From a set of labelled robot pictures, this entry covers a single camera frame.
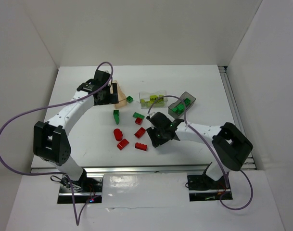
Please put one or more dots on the small red brick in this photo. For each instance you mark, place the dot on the small red brick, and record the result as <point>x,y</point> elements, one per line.
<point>138,121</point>

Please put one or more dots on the aluminium rail right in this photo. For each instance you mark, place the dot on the aluminium rail right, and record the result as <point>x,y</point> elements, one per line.
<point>235,113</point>

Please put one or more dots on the long lime brick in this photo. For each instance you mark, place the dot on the long lime brick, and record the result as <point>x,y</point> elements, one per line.
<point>153,98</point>

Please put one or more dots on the red long flat brick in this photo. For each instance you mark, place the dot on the red long flat brick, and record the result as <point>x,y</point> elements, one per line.
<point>141,146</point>

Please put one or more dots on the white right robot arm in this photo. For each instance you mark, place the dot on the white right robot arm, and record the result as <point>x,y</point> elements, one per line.
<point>229,147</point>

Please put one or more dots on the lime sloped brick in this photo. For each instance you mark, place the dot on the lime sloped brick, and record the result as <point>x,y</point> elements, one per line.
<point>161,97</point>

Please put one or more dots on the red rounded brick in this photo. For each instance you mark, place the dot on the red rounded brick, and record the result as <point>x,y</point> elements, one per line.
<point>118,134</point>

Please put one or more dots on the long green sloped brick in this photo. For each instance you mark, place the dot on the long green sloped brick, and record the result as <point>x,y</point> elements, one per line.
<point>116,116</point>

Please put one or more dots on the aluminium rail front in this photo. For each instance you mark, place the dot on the aluminium rail front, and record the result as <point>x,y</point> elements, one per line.
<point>138,169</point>

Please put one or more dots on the small green brick near orange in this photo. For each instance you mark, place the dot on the small green brick near orange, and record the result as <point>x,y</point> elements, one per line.
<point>129,99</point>

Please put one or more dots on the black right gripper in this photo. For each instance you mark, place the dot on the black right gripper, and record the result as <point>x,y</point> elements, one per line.
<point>152,135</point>

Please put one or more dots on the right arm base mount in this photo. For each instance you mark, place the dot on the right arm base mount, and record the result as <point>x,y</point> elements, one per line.
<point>203,188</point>

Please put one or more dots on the smoky grey container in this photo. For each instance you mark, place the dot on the smoky grey container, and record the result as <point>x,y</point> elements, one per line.
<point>181,100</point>

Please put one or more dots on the clear plastic container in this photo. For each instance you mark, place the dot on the clear plastic container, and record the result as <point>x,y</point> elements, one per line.
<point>146,99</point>

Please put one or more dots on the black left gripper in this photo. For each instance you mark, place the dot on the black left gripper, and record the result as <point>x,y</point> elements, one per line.
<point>114,94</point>

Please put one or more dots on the red sloped brick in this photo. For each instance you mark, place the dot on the red sloped brick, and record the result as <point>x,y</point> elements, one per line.
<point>122,144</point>

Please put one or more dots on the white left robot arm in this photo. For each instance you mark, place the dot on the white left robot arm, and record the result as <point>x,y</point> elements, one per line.
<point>50,141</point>

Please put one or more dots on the red square brick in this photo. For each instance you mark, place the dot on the red square brick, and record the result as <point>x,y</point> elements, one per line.
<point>140,132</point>

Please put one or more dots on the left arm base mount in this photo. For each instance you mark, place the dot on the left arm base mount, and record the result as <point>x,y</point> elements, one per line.
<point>92,192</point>

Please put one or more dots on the aluminium rail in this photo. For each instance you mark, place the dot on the aluminium rail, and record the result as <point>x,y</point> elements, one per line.
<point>138,169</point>
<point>235,113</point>

